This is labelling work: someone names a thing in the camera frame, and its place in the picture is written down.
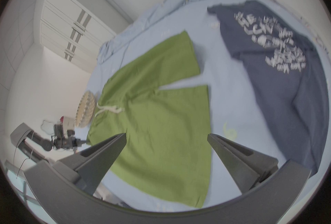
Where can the dark blue printed T-shirt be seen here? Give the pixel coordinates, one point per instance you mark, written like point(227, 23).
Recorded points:
point(279, 88)

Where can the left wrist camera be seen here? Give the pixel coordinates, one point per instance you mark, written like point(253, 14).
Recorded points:
point(70, 133)

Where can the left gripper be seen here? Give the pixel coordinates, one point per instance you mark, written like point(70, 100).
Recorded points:
point(67, 143)

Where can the green shorts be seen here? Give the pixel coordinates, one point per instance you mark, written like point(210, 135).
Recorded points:
point(160, 124)

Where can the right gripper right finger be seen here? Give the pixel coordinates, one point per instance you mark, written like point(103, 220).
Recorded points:
point(238, 163)

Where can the white wardrobe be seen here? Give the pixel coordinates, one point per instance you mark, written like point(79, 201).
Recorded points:
point(67, 18)

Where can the pale blue quilt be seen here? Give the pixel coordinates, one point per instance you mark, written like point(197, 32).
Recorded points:
point(155, 11)

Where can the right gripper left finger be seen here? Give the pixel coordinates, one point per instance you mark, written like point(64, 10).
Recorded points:
point(100, 161)

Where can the bed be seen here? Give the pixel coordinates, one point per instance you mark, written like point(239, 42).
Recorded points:
point(222, 80)

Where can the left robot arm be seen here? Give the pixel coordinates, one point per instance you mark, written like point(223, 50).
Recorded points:
point(22, 133)

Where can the round woven basket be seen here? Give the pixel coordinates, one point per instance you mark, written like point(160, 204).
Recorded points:
point(85, 109)

